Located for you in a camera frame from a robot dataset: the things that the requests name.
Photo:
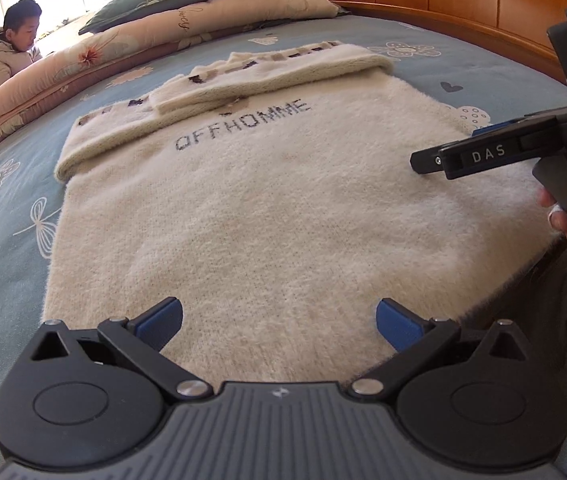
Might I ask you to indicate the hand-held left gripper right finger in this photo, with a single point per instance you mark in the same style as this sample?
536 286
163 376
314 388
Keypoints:
397 325

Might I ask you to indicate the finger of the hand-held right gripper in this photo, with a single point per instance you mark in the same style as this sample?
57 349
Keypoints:
428 161
503 127

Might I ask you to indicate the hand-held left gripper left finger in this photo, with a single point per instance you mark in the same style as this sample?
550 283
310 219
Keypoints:
159 317

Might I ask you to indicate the cream knit sweater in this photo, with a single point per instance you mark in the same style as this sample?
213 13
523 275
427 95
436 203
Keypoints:
288 210

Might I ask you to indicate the blue floral bed sheet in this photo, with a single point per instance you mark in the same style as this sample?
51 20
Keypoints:
8 260

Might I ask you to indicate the pink floral folded quilt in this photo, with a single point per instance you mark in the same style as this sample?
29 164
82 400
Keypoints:
138 45

